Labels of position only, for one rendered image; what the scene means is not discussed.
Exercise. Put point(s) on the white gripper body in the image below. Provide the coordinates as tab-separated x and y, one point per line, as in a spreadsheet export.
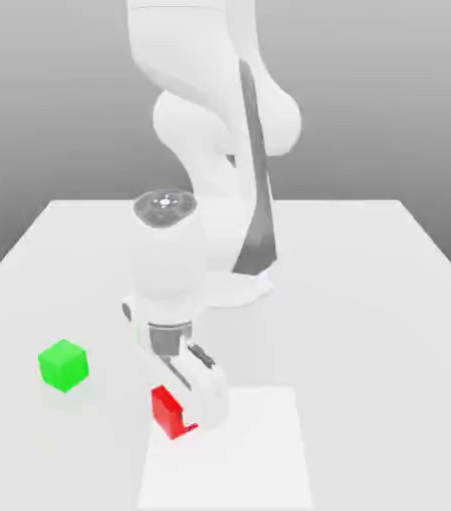
203	393

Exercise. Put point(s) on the small red cube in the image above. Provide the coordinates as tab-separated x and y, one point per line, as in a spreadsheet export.
165	411

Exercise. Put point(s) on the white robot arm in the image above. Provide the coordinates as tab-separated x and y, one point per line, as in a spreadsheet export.
193	119

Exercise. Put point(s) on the small green cube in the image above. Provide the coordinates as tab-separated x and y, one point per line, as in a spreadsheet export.
63	366

